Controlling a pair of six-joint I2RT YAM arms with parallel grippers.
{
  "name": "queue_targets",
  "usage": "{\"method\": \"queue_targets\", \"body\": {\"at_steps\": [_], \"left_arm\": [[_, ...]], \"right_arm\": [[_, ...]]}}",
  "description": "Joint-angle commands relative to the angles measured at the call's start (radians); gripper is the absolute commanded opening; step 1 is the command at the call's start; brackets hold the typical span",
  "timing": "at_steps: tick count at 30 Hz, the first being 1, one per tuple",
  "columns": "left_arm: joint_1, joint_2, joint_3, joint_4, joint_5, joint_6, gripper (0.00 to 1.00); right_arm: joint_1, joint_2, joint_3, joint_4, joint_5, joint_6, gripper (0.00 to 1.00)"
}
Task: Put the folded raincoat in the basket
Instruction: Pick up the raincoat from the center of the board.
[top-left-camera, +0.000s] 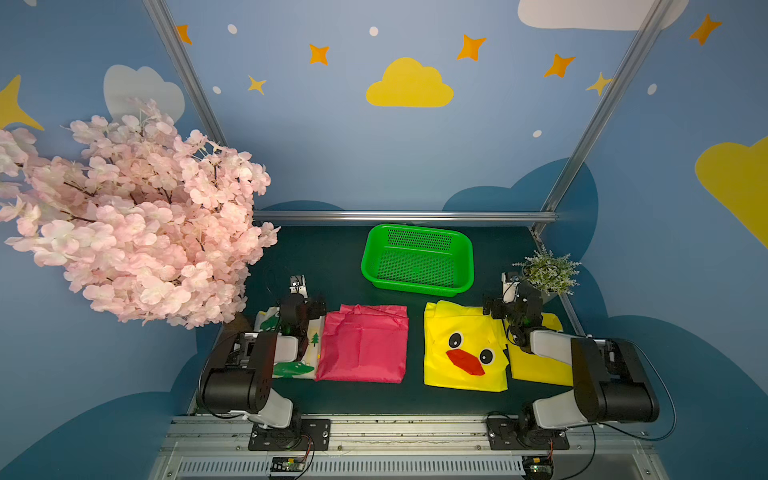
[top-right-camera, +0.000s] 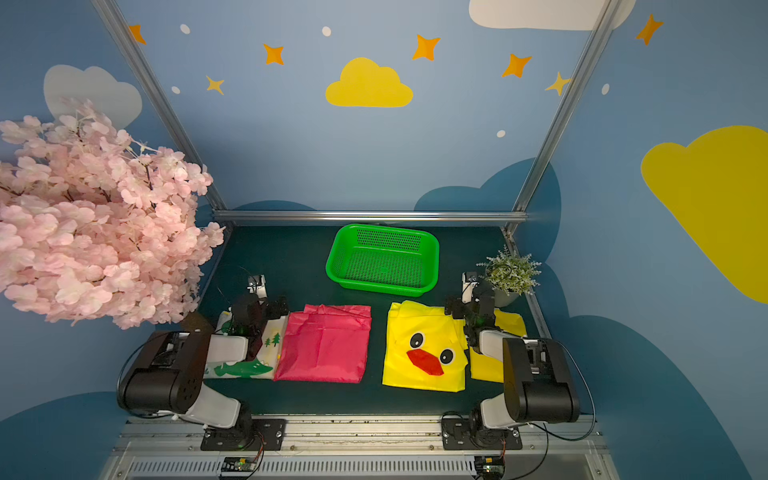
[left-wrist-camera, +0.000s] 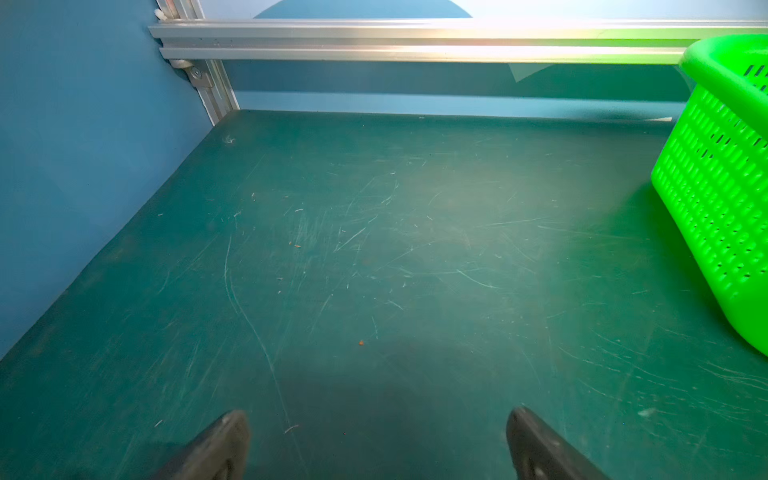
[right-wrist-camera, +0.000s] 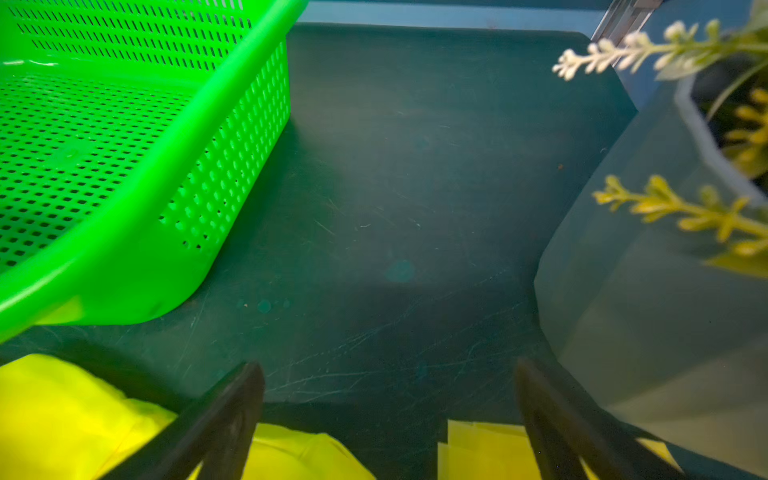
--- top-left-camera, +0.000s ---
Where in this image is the plain yellow raincoat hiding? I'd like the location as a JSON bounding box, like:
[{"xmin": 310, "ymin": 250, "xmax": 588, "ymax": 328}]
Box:
[{"xmin": 507, "ymin": 335, "xmax": 573, "ymax": 387}]

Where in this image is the yellow duck face raincoat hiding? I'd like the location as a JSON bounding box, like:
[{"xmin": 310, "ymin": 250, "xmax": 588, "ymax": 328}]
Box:
[{"xmin": 424, "ymin": 300, "xmax": 509, "ymax": 393}]

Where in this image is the pink raincoat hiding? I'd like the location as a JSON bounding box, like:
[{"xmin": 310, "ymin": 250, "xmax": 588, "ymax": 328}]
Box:
[{"xmin": 316, "ymin": 305, "xmax": 409, "ymax": 384}]

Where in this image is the green plastic mesh basket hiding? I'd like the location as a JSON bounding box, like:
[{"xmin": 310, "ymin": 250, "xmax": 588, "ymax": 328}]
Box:
[{"xmin": 361, "ymin": 224, "xmax": 475, "ymax": 298}]

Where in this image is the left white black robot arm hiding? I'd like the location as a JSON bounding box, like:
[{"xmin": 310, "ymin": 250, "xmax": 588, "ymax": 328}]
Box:
[{"xmin": 196, "ymin": 293, "xmax": 327, "ymax": 431}]

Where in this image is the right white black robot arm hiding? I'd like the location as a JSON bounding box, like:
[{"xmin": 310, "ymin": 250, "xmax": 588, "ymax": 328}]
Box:
[{"xmin": 483, "ymin": 277, "xmax": 660, "ymax": 435}]

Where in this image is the white green dinosaur raincoat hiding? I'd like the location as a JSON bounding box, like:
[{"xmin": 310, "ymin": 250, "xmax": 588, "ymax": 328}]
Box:
[{"xmin": 273, "ymin": 317, "xmax": 325, "ymax": 380}]

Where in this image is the small potted green plant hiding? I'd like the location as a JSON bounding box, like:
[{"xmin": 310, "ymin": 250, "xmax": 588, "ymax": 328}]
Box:
[{"xmin": 514, "ymin": 249, "xmax": 581, "ymax": 295}]

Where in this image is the right small circuit board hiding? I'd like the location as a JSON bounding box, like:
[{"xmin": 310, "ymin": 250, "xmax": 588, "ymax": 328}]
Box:
[{"xmin": 522, "ymin": 456, "xmax": 554, "ymax": 480}]

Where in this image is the small circuit board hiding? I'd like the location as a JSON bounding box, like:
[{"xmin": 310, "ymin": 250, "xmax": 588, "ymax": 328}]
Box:
[
  {"xmin": 522, "ymin": 456, "xmax": 554, "ymax": 480},
  {"xmin": 269, "ymin": 457, "xmax": 306, "ymax": 475}
]

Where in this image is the left small circuit board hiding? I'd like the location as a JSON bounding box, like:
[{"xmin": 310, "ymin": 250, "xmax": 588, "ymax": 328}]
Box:
[{"xmin": 269, "ymin": 457, "xmax": 306, "ymax": 475}]

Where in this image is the pink cherry blossom tree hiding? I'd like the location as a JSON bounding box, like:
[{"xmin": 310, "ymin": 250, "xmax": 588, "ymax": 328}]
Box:
[{"xmin": 1, "ymin": 101, "xmax": 279, "ymax": 329}]

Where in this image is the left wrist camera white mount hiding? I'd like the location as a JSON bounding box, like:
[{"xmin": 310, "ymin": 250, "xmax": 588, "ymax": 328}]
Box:
[{"xmin": 289, "ymin": 275, "xmax": 308, "ymax": 298}]

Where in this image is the back aluminium frame bar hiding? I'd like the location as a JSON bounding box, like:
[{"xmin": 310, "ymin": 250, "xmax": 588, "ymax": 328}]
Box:
[{"xmin": 253, "ymin": 210, "xmax": 557, "ymax": 224}]

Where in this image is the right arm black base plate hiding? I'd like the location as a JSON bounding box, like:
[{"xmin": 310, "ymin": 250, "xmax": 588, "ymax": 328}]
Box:
[{"xmin": 485, "ymin": 416, "xmax": 570, "ymax": 451}]

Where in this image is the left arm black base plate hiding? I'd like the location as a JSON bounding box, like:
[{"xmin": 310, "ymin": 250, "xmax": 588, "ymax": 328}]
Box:
[{"xmin": 247, "ymin": 418, "xmax": 331, "ymax": 452}]

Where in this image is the aluminium front rail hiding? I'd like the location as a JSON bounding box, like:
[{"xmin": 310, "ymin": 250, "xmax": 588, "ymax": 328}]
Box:
[{"xmin": 149, "ymin": 415, "xmax": 668, "ymax": 479}]

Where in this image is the left aluminium frame post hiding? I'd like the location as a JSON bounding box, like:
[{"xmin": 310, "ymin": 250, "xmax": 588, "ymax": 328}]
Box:
[{"xmin": 143, "ymin": 0, "xmax": 227, "ymax": 145}]

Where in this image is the aluminium frame post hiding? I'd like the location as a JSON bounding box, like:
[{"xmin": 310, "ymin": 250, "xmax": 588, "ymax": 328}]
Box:
[
  {"xmin": 532, "ymin": 0, "xmax": 675, "ymax": 240},
  {"xmin": 143, "ymin": 0, "xmax": 227, "ymax": 145}
]

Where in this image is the right aluminium frame post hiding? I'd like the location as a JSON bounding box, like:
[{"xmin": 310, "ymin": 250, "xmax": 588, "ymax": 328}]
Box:
[{"xmin": 532, "ymin": 0, "xmax": 675, "ymax": 240}]

